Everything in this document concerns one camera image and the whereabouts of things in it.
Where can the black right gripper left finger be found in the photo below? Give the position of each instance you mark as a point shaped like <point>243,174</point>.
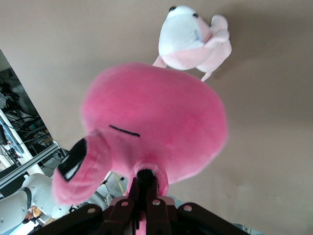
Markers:
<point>127,215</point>

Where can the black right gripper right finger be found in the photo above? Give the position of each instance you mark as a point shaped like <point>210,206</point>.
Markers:
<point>159,215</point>

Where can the pink round plush toy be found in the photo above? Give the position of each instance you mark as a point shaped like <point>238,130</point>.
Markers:
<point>159,110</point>

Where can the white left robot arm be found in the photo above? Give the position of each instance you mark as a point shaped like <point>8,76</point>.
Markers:
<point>14,203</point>

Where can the metal equipment rack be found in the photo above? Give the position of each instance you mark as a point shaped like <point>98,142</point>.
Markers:
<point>14,122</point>

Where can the light pink white plush dog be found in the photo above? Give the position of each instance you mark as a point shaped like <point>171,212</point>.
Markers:
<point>178,36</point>

